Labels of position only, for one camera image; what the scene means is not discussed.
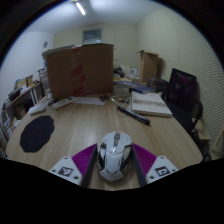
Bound white remote control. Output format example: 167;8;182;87
52;96;77;110

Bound white and grey computer mouse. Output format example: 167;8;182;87
96;130;133;183

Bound blue book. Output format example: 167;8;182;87
113;79;155;95

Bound black marker pen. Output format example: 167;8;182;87
116;105;151;126

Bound ceiling tube light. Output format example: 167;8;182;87
75;1;87;16

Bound white paper sheet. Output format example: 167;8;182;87
73;96;108;106

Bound tall open cardboard box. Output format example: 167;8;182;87
136;49;160;84

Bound cluttered shelf unit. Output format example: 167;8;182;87
0;74;46;141

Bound flat white case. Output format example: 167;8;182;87
28;104;47;116

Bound black office chair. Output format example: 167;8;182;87
165;67;204;134

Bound large brown cardboard box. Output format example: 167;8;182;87
46;43;115;101

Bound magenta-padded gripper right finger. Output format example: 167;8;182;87
130;143;179;188

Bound black scalloped mouse pad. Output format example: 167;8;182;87
19;115;56;154

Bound open white book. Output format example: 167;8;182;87
129;90;173;118

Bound window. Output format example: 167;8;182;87
82;28;103;44

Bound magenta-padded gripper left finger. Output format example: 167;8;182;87
48;143;99;188

